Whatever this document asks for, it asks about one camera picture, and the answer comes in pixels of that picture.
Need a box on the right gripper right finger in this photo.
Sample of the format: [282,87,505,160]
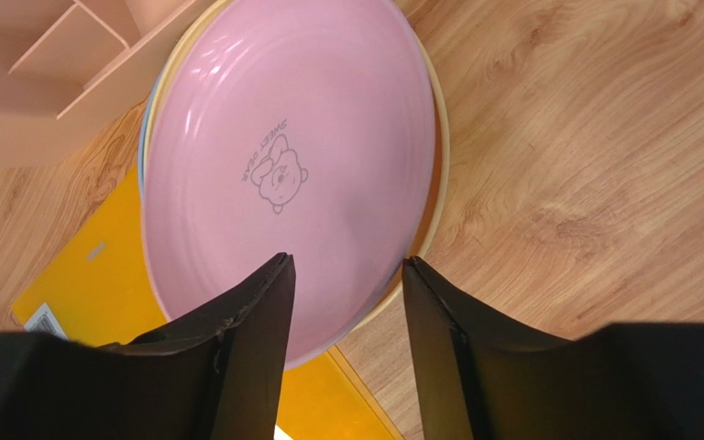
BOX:
[401,257,704,439]

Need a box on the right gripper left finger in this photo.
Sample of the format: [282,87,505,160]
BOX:
[0,253,296,439]

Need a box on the pink plate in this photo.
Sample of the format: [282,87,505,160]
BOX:
[141,0,437,371]

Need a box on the blue plate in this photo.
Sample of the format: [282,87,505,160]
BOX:
[137,73,162,199]

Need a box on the right orange folder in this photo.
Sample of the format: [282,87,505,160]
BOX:
[11,171,401,439]

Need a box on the pink file organizer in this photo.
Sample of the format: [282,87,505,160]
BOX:
[0,0,209,168]

